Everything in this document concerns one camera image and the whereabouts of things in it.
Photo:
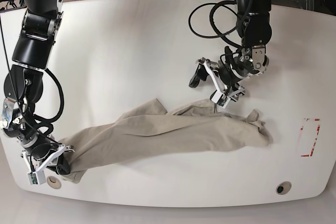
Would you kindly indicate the right table grommet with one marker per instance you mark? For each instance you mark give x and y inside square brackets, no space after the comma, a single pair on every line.
[283,188]

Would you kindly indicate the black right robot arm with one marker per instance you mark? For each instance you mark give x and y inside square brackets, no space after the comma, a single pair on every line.
[23,87]

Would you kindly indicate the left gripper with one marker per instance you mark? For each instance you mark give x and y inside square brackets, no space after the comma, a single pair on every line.
[231,70]

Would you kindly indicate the left table grommet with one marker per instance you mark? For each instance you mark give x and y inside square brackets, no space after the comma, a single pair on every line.
[53,182]

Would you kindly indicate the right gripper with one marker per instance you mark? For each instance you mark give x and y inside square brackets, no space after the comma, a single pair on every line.
[38,147]

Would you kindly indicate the red tape rectangle marking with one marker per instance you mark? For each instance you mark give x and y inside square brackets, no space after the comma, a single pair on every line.
[308,136]

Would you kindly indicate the beige T-shirt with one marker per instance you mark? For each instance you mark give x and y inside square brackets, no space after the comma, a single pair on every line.
[150,130]

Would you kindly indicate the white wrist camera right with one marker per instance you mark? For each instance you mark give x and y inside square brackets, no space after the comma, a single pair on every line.
[36,175]

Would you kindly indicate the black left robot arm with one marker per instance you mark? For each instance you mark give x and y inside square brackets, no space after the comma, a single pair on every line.
[245,53]

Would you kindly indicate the table grommet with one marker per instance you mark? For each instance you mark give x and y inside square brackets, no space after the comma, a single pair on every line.
[53,182]
[283,188]

